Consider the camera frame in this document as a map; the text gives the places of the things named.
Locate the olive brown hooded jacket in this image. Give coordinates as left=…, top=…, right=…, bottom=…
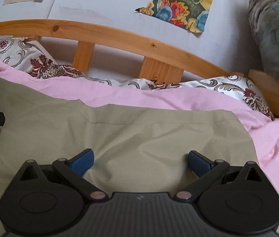
left=0, top=78, right=257, bottom=236

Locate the colourful floral wall poster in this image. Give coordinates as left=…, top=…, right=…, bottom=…
left=136, top=0, right=213, bottom=34

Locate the pink bed sheet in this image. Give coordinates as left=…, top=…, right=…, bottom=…
left=0, top=60, right=279, bottom=193

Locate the floral patterned pillow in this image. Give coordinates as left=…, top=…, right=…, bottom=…
left=148, top=75, right=274, bottom=120
left=0, top=36, right=146, bottom=89

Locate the wooden bed frame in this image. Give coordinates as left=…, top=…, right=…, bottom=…
left=0, top=19, right=279, bottom=119

